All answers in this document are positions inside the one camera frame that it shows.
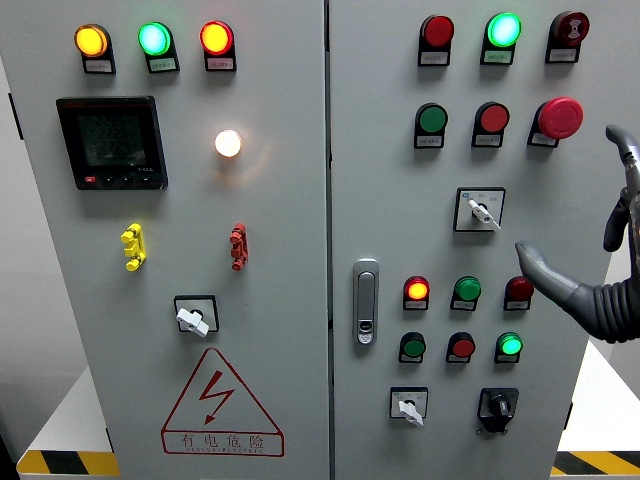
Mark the white-handle turn switch large plate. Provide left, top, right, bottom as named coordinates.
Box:
left=452, top=186, right=507, bottom=234

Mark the small dark red lamp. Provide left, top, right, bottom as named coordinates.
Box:
left=503, top=275, right=535, bottom=312

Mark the small green lit button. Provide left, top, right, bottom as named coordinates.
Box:
left=494, top=331, right=524, bottom=365

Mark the small green unlit lamp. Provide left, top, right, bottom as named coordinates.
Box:
left=449, top=275, right=483, bottom=312

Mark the small red push button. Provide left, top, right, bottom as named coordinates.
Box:
left=445, top=331, right=477, bottom=364

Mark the small red lamp glowing orange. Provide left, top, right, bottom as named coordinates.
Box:
left=402, top=275, right=431, bottom=312

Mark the small green push button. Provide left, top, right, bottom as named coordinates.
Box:
left=398, top=331, right=427, bottom=364

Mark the large red stop button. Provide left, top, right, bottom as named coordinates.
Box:
left=527, top=96, right=585, bottom=149

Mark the pale grey cabinet door with lock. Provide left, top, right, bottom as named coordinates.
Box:
left=327, top=0, right=640, bottom=480

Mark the black yellow striped tape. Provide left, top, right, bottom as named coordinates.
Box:
left=16, top=449, right=121, bottom=477
left=551, top=450, right=640, bottom=477

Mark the silver door lock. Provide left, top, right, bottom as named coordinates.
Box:
left=352, top=258, right=381, bottom=346

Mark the dark red buzzer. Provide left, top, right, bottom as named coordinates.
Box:
left=544, top=10, right=591, bottom=65

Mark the green lit round lamp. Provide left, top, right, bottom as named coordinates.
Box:
left=137, top=21, right=181, bottom=74
left=479, top=12, right=523, bottom=66

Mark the red unlit round lamp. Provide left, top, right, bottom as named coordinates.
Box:
left=417, top=14, right=456, bottom=68

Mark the pale grey cabinet door with display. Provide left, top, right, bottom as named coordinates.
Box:
left=0, top=0, right=332, bottom=480

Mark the red warning triangle sign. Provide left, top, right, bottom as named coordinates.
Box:
left=160, top=347, right=286, bottom=458

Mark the white glowing lamp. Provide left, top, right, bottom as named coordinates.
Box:
left=214, top=129, right=244, bottom=159

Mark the black display meter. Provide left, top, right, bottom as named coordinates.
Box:
left=55, top=95, right=169, bottom=191

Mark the yellow round lamp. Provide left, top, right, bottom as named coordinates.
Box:
left=73, top=23, right=117, bottom=75

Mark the black-handle turn switch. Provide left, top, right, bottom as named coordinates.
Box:
left=475, top=387, right=520, bottom=435

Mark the white-handle turn switch small plate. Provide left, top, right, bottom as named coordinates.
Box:
left=389, top=386, right=430, bottom=427

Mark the small red handle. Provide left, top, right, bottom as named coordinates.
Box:
left=229, top=222, right=249, bottom=272

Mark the white-handle turn switch black plate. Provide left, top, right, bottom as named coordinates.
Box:
left=173, top=294, right=220, bottom=340

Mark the small yellow handle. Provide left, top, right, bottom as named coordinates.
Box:
left=119, top=222, right=148, bottom=273

